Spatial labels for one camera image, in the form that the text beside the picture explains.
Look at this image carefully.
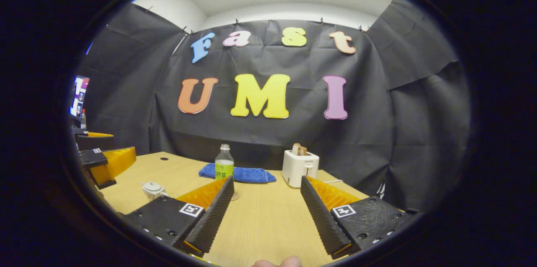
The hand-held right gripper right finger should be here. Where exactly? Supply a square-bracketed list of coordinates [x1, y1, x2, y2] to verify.
[300, 175, 422, 259]

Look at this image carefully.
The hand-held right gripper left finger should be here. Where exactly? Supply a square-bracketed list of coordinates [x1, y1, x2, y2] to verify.
[124, 175, 235, 258]

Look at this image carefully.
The green label water bottle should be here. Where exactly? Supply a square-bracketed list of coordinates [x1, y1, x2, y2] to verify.
[215, 144, 240, 201]

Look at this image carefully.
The white teacup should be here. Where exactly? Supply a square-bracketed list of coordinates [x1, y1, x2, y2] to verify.
[141, 181, 169, 201]

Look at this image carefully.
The computer monitor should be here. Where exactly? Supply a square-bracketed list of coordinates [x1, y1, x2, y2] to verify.
[69, 75, 90, 120]

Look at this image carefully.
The white toaster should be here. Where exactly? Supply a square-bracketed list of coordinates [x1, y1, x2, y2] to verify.
[282, 150, 320, 188]

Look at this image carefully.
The blue towel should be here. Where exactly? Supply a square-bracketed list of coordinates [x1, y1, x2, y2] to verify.
[198, 163, 277, 184]

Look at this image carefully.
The black backdrop cloth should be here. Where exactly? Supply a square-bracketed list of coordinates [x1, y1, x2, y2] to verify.
[78, 0, 472, 213]

